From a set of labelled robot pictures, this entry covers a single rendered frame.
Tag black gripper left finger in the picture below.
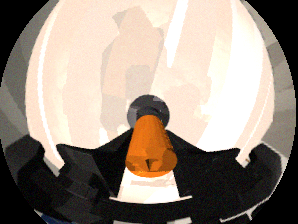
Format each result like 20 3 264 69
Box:
56 127 134 198

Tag orange knob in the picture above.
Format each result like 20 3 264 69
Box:
125 116 177 179

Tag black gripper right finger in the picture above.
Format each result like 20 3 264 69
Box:
165 129 241 198

